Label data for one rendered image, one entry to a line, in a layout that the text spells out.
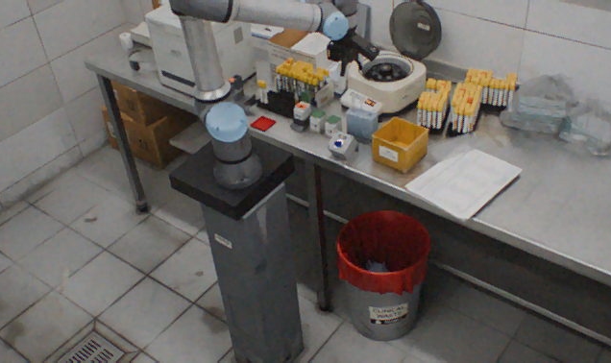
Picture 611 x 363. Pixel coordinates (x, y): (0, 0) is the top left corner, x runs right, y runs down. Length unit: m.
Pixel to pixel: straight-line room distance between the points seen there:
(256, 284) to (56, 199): 1.78
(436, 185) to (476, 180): 0.12
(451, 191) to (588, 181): 0.42
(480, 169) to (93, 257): 1.94
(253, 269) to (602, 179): 1.13
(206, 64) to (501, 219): 0.97
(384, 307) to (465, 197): 0.71
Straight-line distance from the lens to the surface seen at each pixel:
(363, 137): 2.31
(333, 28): 1.91
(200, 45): 1.96
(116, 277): 3.25
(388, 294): 2.55
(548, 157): 2.30
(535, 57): 2.49
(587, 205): 2.15
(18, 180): 3.86
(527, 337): 2.89
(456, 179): 2.14
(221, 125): 1.95
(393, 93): 2.38
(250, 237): 2.12
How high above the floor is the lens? 2.25
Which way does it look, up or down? 40 degrees down
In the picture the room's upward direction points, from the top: 5 degrees counter-clockwise
